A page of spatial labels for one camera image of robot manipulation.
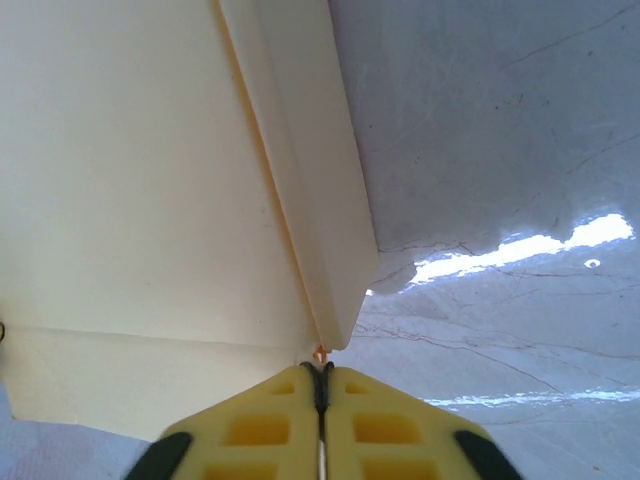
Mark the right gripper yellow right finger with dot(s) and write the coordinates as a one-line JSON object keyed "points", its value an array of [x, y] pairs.
{"points": [[342, 415]]}

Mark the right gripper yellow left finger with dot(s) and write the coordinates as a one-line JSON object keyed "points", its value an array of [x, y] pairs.
{"points": [[300, 415]]}

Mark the yellow paper box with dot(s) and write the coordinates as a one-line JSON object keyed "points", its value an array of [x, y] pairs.
{"points": [[125, 175]]}

